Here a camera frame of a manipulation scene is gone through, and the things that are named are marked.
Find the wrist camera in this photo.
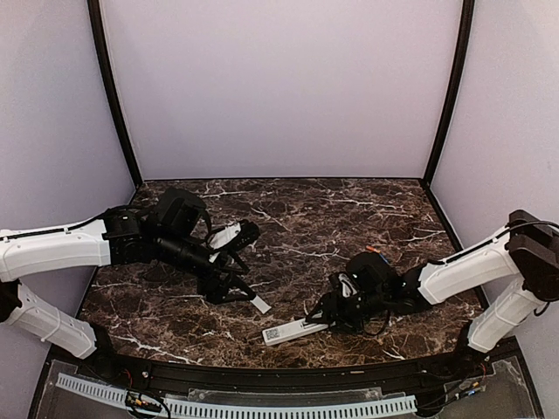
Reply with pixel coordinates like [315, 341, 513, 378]
[206, 219, 260, 263]
[328, 271, 362, 301]

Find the white slotted cable duct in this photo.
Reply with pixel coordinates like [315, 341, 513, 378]
[56, 373, 417, 418]

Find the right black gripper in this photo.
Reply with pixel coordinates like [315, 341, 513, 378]
[306, 288, 389, 334]

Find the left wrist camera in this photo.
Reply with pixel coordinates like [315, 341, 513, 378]
[206, 219, 260, 263]

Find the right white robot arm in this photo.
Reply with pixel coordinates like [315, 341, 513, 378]
[306, 209, 558, 379]

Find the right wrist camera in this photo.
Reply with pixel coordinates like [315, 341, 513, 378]
[328, 271, 362, 301]

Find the black frame post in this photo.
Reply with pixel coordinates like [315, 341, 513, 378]
[86, 0, 143, 189]
[422, 0, 475, 189]

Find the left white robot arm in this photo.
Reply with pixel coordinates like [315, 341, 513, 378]
[1, 203, 259, 381]

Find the white remote control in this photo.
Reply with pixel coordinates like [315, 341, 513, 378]
[262, 319, 329, 346]

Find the left black frame post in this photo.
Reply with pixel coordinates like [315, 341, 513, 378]
[86, 0, 143, 189]

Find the right black frame post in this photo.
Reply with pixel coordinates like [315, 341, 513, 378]
[422, 0, 475, 189]

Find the black front rail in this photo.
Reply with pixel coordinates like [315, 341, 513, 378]
[79, 353, 482, 395]

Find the white battery cover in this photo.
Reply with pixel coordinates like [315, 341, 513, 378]
[251, 296, 271, 314]

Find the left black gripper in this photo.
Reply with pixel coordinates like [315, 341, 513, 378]
[155, 230, 257, 305]

